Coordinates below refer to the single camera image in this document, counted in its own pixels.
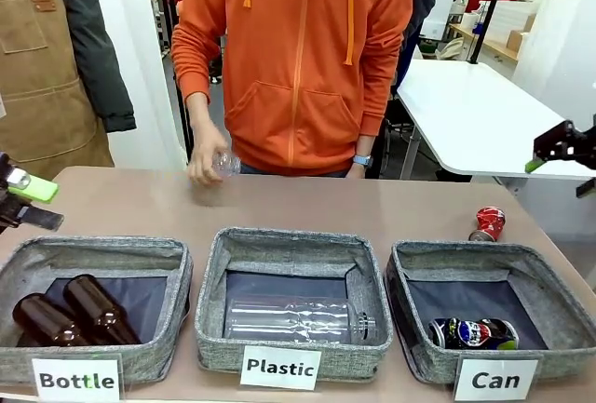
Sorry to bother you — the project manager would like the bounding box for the white side table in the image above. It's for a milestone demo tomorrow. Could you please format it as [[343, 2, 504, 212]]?
[[395, 59, 596, 180]]

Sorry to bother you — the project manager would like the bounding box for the white Can label card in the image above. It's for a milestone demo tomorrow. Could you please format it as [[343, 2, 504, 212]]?
[[453, 356, 542, 402]]

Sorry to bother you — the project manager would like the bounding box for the person in dark blue clothes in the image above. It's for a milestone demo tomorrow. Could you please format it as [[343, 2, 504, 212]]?
[[395, 0, 438, 92]]

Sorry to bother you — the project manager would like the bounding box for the grey fabric basket labelled Bottle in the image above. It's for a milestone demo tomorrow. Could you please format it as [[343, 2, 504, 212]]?
[[0, 234, 195, 387]]

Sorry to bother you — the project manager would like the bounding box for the person in orange hoodie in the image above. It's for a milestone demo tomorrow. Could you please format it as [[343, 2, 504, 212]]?
[[169, 0, 414, 179]]

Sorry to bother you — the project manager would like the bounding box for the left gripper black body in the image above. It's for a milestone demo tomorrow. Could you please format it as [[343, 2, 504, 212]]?
[[0, 151, 25, 236]]

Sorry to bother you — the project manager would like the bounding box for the person in brown apron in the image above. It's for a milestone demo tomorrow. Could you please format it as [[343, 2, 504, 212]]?
[[0, 0, 138, 169]]

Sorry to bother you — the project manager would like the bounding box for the stack of white boxes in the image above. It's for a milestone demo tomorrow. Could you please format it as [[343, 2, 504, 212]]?
[[478, 0, 537, 47]]

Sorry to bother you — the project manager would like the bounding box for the brown cardboard box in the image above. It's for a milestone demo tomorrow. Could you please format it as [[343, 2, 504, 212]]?
[[506, 15, 536, 53]]

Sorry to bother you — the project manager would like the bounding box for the grey fabric basket labelled Can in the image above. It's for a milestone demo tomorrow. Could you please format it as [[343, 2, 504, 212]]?
[[385, 238, 596, 385]]

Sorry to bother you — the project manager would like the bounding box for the person's right forearm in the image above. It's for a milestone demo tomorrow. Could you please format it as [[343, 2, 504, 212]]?
[[170, 20, 224, 143]]

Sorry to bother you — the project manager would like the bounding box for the white box with print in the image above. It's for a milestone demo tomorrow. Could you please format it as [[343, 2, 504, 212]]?
[[420, 0, 458, 42]]

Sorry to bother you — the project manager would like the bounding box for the person's left forearm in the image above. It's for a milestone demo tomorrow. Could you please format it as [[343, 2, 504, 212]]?
[[356, 39, 411, 158]]

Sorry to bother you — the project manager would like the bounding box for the wooden workbench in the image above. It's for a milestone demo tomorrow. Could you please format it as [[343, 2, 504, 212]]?
[[448, 22, 521, 68]]

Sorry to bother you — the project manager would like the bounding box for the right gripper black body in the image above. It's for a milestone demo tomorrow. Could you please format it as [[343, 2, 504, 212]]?
[[571, 113, 596, 168]]

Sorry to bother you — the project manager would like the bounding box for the crushed blue Pepsi can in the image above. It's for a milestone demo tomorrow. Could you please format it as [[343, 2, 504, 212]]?
[[427, 316, 521, 352]]

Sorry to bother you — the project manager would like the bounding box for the black slanted pole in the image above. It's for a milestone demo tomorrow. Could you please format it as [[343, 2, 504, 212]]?
[[468, 0, 514, 66]]

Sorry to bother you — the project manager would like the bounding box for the small clear plastic bottle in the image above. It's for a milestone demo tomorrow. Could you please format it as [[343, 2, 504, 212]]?
[[210, 150, 243, 181]]

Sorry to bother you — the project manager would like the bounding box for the large clear plastic bottle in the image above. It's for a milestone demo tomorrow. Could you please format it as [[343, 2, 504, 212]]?
[[223, 298, 377, 345]]

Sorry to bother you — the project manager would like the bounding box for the white Plastic label card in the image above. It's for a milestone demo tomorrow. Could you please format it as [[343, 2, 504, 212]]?
[[239, 344, 323, 392]]

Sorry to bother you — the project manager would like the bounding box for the crushed red soda can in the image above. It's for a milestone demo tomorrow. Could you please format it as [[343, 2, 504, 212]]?
[[467, 206, 508, 243]]

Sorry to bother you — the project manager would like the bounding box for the grey fabric basket labelled Plastic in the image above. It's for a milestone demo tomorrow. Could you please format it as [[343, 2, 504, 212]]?
[[194, 226, 395, 383]]

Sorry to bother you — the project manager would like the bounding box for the person's right hand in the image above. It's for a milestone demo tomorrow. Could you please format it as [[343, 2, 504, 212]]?
[[185, 119, 233, 187]]

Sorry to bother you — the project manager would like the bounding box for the brown glass bottle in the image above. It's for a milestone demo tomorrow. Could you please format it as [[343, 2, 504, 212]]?
[[62, 274, 143, 346], [11, 292, 92, 348]]

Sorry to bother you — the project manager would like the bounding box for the white Bottle label card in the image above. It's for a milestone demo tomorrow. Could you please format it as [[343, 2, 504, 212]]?
[[31, 356, 124, 402]]

